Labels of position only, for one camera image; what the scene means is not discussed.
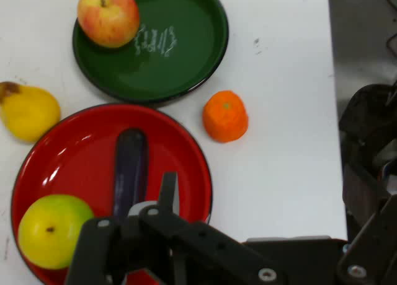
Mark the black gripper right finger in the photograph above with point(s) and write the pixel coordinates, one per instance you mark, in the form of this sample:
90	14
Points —
375	251

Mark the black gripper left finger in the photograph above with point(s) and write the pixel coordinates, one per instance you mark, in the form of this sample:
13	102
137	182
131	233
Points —
173	235

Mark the dark purple eggplant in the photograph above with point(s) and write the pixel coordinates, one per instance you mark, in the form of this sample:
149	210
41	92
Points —
130	167

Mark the black fabric cover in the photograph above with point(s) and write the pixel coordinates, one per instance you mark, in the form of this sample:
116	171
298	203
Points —
359	142

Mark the red enamel plate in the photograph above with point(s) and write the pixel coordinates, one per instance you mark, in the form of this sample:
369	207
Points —
77	161

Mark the green apple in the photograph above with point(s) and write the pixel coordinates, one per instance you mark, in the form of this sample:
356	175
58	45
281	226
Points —
51	232

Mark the orange mandarin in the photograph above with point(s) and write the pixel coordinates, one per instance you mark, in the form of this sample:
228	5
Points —
225	117

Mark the green enamel plate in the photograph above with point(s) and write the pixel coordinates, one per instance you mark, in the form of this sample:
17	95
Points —
173	65

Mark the yellow pear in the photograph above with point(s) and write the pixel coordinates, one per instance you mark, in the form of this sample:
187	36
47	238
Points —
29	114

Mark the red yellow apple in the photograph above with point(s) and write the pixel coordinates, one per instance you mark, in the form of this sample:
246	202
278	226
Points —
107	17

